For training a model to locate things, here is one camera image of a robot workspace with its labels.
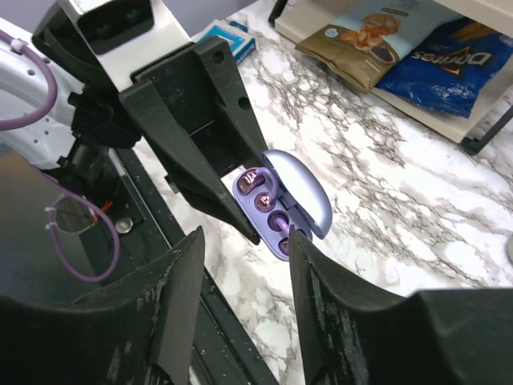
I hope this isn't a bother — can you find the tan chips bag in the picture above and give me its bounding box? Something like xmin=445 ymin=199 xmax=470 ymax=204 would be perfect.
xmin=296 ymin=0 xmax=460 ymax=92

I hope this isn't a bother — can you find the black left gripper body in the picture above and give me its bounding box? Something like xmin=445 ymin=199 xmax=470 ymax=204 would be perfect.
xmin=132 ymin=42 xmax=240 ymax=176

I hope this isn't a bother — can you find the lavender earbud charging case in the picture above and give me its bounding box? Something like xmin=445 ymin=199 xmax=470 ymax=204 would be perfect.
xmin=232 ymin=149 xmax=333 ymax=259

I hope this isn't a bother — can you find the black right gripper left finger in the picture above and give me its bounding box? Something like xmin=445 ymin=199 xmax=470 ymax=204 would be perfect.
xmin=0 ymin=225 xmax=206 ymax=385

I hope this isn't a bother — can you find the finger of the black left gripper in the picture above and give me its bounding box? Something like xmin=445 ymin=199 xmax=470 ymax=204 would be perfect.
xmin=194 ymin=36 xmax=268 ymax=168
xmin=119 ymin=80 xmax=260 ymax=245

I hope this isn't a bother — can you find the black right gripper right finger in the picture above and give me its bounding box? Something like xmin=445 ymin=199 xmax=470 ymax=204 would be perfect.
xmin=289 ymin=230 xmax=512 ymax=384

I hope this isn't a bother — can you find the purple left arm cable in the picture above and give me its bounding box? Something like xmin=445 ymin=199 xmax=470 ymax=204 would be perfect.
xmin=0 ymin=30 xmax=121 ymax=284

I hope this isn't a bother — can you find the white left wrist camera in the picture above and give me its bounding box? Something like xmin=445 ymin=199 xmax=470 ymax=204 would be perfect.
xmin=58 ymin=0 xmax=193 ymax=93

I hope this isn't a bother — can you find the blue razor package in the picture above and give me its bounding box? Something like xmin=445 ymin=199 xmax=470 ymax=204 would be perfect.
xmin=192 ymin=19 xmax=257 ymax=66

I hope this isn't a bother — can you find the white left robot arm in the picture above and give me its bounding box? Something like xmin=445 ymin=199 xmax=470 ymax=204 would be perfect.
xmin=1 ymin=35 xmax=267 ymax=243

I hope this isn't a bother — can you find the blue doritos bag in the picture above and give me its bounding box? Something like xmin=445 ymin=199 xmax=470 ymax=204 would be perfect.
xmin=376 ymin=17 xmax=512 ymax=118

